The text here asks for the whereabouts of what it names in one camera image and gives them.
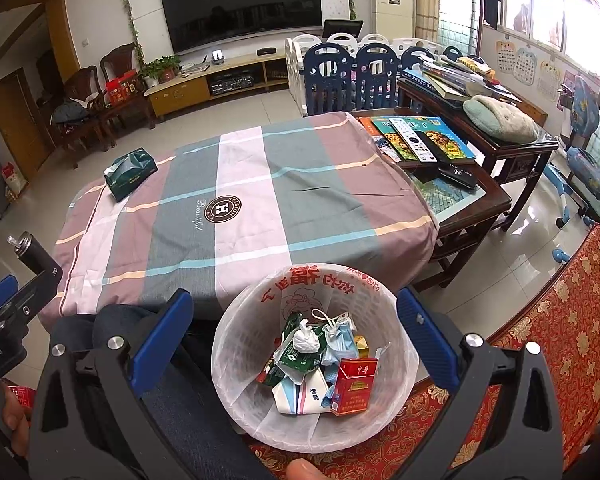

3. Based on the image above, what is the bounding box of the black monitor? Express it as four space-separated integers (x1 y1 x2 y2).
321 19 365 40

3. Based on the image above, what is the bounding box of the audio amplifier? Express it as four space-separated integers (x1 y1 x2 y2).
209 72 256 96

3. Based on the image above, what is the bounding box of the wooden door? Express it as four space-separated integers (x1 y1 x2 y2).
0 67 51 181

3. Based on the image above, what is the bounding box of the person's right hand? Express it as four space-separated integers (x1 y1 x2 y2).
285 460 327 480

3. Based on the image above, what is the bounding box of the white blue striped paper cup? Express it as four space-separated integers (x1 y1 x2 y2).
271 374 333 416

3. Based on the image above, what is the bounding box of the person's jeans leg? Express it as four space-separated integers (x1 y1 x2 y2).
45 302 281 480

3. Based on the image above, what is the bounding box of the red gold seat cushion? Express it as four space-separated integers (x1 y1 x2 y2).
250 225 600 480
6 384 35 411

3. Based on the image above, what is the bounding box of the dark bag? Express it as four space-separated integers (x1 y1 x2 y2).
50 97 92 127

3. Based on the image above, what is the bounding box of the stack of books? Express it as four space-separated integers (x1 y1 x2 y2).
415 55 501 102

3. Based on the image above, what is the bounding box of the yellow wooden tv cabinet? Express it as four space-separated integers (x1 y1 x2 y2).
145 52 291 117

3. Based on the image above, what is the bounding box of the white floor-standing air conditioner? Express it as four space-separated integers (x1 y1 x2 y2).
372 0 416 41

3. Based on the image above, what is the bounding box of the plaid tablecloth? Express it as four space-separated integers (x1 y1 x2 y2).
52 111 440 321

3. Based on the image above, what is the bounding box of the wall chart poster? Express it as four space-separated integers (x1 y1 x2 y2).
495 40 516 73
516 47 538 85
537 60 561 102

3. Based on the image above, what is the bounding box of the green picture book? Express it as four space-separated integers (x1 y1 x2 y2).
370 116 476 162

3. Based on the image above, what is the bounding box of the pink wall poster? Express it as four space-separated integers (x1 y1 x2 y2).
556 74 577 111

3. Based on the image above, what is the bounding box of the small black box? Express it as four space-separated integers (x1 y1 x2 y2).
437 162 478 189

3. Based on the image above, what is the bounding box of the white waste bin with liner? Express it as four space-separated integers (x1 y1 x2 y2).
211 262 421 453

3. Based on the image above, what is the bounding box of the dark wooden side table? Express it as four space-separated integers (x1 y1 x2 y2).
397 77 560 196

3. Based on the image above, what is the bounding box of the dark wooden armchair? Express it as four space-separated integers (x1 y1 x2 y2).
100 42 157 137
55 65 112 161

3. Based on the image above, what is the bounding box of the dark red snack wrapper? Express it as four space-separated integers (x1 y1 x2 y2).
257 357 286 387

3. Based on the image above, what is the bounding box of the red cigarette pack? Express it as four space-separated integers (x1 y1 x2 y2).
330 357 381 417

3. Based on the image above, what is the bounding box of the white tissue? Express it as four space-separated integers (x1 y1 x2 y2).
292 319 322 356

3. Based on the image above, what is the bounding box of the dark green foil wrapper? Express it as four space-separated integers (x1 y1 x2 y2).
272 312 333 386

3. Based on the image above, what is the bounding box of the person's left hand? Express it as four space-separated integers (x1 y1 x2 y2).
1 387 33 461

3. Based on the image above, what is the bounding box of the glass-top wooden coffee table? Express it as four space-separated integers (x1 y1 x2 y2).
350 110 513 292

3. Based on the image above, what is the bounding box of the red gift box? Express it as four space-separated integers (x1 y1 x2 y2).
105 72 142 106

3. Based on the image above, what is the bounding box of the white remote control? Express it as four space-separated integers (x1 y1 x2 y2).
389 117 438 163

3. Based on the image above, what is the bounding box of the window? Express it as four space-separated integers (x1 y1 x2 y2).
500 0 600 81

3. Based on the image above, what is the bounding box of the green potted plant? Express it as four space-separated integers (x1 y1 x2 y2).
140 55 182 84

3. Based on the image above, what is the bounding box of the black remote control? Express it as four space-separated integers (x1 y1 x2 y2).
414 130 452 163

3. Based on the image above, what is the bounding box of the green tissue box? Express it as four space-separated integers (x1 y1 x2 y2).
103 147 159 202

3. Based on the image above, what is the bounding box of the navy play fence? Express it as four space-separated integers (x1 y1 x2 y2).
302 42 461 112

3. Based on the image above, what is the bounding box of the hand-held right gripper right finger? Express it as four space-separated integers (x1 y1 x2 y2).
396 287 566 480

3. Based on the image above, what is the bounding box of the beige curtain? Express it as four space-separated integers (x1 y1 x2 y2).
412 0 441 43

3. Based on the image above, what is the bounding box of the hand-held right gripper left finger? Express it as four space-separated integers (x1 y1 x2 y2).
27 289 216 480

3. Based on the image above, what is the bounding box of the large black television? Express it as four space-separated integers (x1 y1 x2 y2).
159 0 323 53

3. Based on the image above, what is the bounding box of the white play fence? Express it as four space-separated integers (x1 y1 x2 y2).
285 32 431 118

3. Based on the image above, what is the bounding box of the red paper bag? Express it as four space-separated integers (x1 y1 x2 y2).
1 161 28 201

